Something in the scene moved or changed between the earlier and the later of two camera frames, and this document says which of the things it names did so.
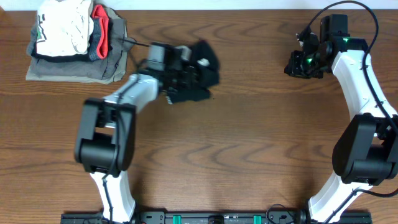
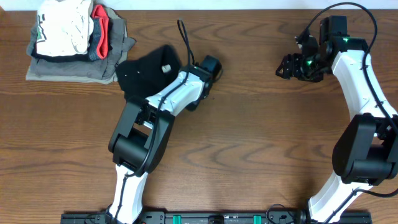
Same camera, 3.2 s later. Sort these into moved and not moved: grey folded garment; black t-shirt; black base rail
Moved: black t-shirt
Not moved: grey folded garment; black base rail
